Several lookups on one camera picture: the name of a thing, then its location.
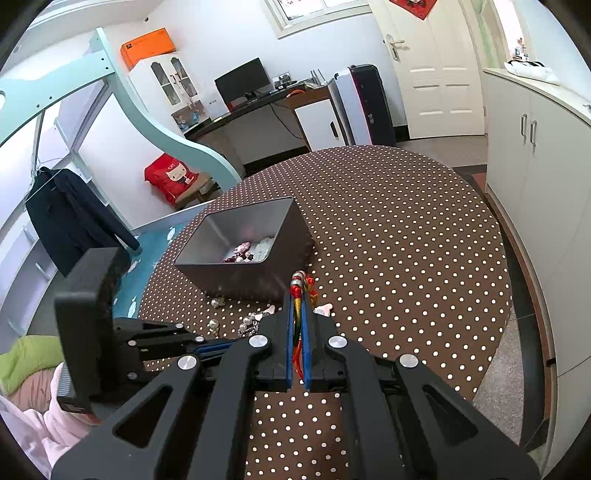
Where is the wooden chair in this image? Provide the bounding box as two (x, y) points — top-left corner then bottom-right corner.
(177, 171), (222, 209)

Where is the orange box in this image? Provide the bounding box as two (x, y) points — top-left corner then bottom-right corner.
(120, 27), (178, 71)

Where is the dark hanging jacket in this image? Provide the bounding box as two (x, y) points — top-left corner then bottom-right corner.
(23, 167), (141, 278)

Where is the grey metal tin box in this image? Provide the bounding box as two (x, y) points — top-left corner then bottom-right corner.
(174, 197), (315, 297)

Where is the red bead bracelet pile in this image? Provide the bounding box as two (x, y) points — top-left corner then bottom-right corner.
(288, 271), (320, 380)

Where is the light green loft bed frame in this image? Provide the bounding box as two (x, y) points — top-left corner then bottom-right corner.
(0, 27), (244, 195)

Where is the white glass-door cabinet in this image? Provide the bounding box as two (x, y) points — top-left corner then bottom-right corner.
(128, 49), (204, 126)

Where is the black computer monitor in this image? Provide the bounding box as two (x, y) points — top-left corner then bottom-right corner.
(214, 57), (273, 108)

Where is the person's left forearm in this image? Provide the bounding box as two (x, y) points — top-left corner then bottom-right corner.
(28, 362), (103, 462)

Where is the white carton box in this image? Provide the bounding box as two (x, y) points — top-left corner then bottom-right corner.
(201, 98), (228, 120)

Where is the brown polka-dot tablecloth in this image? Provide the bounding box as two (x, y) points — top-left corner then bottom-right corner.
(137, 144), (514, 480)

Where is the red door decoration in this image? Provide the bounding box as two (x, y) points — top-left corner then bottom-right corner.
(390, 0), (440, 20)

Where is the white desk cabinet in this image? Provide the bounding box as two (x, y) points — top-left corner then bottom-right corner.
(293, 98), (350, 152)

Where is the white folded cloth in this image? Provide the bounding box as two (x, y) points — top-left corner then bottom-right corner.
(503, 59), (562, 86)

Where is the red printed bag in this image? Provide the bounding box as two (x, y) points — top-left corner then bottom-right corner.
(143, 154), (201, 208)

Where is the white bead bracelet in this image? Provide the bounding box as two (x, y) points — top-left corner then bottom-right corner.
(251, 236), (278, 263)

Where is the green cloth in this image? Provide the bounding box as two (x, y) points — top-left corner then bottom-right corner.
(0, 335), (66, 396)

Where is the white door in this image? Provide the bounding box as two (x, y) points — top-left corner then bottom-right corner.
(369, 0), (486, 140)

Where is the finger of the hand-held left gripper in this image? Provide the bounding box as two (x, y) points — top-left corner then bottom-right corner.
(128, 357), (180, 385)
(113, 318), (232, 364)

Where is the metal door handle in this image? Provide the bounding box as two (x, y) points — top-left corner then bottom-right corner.
(385, 32), (406, 62)

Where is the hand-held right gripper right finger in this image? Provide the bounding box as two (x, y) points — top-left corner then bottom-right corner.
(303, 313), (542, 480)

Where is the silver bead bracelet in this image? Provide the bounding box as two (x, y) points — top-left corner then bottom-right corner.
(208, 295), (279, 339)

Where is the bed with blue sheet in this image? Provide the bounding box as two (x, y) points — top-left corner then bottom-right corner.
(110, 198), (219, 320)

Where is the white sideboard cabinet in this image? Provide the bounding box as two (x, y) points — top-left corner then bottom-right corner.
(479, 66), (591, 464)

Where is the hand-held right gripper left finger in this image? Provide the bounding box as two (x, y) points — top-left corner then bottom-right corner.
(51, 294), (295, 480)

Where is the dark desk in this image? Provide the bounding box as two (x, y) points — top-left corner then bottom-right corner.
(184, 82), (334, 168)

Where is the window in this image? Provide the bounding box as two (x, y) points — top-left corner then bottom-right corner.
(265, 0), (373, 40)

